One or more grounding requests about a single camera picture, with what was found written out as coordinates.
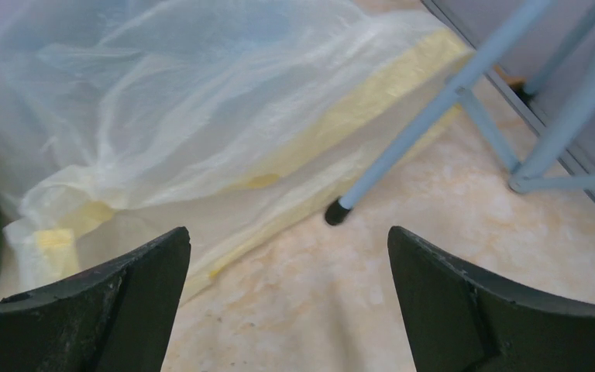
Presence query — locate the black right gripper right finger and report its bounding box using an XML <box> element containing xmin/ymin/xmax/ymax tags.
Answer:
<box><xmin>387</xmin><ymin>226</ymin><xmax>595</xmax><ymax>371</ymax></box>

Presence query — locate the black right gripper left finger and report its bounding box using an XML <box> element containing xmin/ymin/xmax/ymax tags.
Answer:
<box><xmin>0</xmin><ymin>227</ymin><xmax>191</xmax><ymax>371</ymax></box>

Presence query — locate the clear plastic bag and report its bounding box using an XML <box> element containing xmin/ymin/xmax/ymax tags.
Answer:
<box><xmin>0</xmin><ymin>1</ymin><xmax>473</xmax><ymax>298</ymax></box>

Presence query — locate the light blue tripod stand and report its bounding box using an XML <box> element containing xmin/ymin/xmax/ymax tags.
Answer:
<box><xmin>324</xmin><ymin>0</ymin><xmax>595</xmax><ymax>227</ymax></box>

